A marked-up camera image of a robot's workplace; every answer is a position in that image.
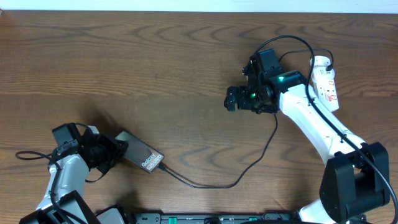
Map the black charging cable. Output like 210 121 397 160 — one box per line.
157 48 335 190

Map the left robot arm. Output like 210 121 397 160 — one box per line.
16 123 132 224

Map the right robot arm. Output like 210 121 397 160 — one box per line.
224 49 391 223

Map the white charger plug adapter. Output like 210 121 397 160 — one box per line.
310 55 333 72

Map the white power strip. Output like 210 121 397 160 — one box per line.
312 69 339 112

